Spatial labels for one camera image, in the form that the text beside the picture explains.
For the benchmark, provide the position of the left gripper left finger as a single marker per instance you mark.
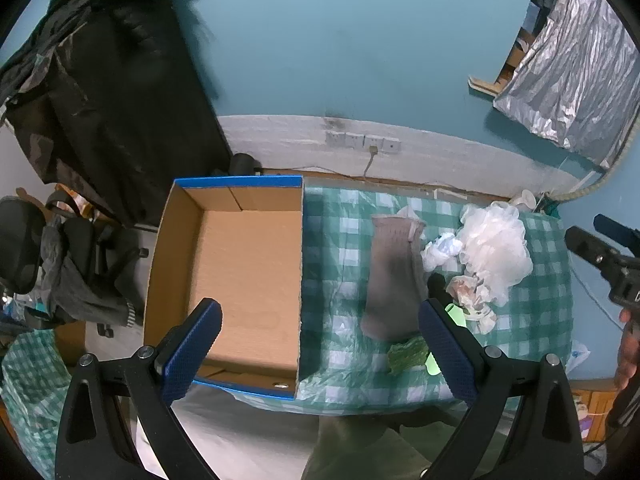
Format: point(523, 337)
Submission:
point(94, 441)

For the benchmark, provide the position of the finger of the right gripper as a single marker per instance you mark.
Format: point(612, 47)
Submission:
point(622, 235)
point(589, 248)

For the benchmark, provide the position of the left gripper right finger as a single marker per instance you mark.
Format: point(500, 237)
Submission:
point(544, 441)

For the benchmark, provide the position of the bright green cloth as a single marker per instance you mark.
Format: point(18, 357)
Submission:
point(457, 314)

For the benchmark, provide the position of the white plastic bag bundle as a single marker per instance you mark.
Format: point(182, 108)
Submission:
point(473, 299)

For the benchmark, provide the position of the green knitted cloth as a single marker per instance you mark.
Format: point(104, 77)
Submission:
point(407, 355)

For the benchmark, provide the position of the grey sock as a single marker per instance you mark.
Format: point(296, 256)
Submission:
point(396, 283)

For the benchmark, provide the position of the person right hand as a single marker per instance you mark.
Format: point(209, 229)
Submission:
point(628, 353)

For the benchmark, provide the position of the green checkered bag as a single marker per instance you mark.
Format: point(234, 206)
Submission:
point(34, 385)

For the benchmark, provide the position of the silver foil curtain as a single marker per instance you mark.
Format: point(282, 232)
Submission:
point(578, 85)

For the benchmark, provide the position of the black office chair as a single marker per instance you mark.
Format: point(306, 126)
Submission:
point(58, 266)

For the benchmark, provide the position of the blue cardboard box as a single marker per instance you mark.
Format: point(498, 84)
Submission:
point(238, 241)

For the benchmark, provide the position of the black hanging clothes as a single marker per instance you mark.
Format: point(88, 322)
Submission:
point(104, 98)

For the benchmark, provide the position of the wall power socket strip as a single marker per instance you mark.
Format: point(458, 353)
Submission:
point(362, 142)

